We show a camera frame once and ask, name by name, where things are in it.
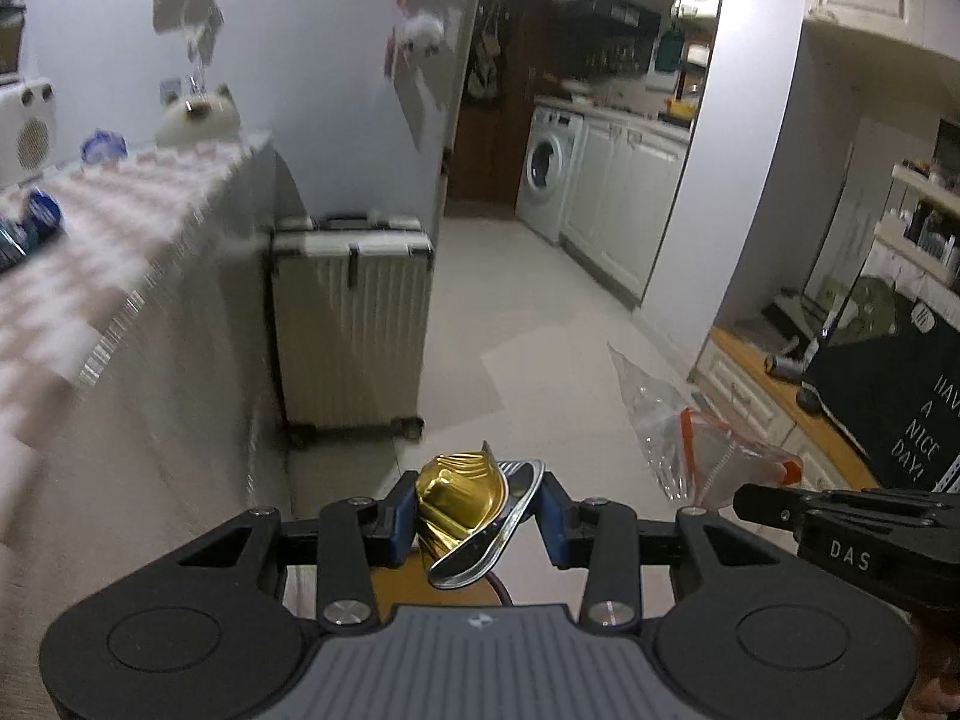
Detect white round-grille appliance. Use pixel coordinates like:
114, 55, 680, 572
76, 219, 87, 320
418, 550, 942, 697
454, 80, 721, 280
0, 77, 59, 186

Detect brown wooden door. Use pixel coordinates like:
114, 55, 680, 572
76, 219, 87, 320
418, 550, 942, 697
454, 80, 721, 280
448, 0, 557, 205

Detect blue glass ornament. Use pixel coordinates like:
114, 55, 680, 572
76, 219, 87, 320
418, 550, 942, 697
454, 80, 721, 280
80, 129, 128, 166

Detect clear plastic zip bag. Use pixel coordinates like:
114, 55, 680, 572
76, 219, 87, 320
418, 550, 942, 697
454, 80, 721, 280
607, 341, 803, 505

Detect black letter board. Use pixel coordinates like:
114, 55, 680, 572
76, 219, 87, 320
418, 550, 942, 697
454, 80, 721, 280
801, 298, 960, 494

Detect cream ribbed suitcase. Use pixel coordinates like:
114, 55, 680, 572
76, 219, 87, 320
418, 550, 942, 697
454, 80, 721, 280
268, 229, 437, 445
274, 211, 425, 235

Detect white wall shelf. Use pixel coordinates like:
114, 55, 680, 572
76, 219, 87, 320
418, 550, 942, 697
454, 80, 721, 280
872, 159, 960, 282

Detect white washing machine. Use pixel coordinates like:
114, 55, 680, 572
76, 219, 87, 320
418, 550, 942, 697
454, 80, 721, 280
515, 105, 587, 242

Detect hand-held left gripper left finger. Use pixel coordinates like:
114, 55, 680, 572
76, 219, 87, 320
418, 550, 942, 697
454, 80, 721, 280
174, 471, 421, 631

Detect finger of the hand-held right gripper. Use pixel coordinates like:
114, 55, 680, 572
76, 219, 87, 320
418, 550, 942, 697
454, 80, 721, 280
733, 483, 960, 535

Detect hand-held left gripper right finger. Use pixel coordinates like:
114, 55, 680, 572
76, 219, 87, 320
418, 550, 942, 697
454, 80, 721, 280
536, 471, 800, 631

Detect white plush toy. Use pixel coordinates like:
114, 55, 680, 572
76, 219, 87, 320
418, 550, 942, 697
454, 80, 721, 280
155, 85, 242, 149

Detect blue can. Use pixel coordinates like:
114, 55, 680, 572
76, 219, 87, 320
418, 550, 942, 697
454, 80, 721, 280
0, 187, 66, 273

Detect checkered tablecloth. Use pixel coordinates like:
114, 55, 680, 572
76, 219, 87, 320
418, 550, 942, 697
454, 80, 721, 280
0, 131, 272, 458

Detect white fluffy wall ornament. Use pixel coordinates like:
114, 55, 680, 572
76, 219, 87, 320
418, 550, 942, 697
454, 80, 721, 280
392, 10, 449, 62

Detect white kitchen base cabinets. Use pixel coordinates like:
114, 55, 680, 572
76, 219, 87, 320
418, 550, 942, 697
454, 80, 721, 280
561, 114, 692, 305

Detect gold foil cup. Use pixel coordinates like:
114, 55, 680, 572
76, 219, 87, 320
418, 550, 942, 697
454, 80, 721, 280
415, 441, 546, 590

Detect wooden bench with white drawers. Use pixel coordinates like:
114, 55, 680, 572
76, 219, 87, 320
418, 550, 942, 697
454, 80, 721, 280
691, 324, 880, 496

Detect hanging bags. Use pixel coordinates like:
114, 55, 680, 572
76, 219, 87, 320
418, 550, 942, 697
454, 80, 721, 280
463, 0, 505, 104

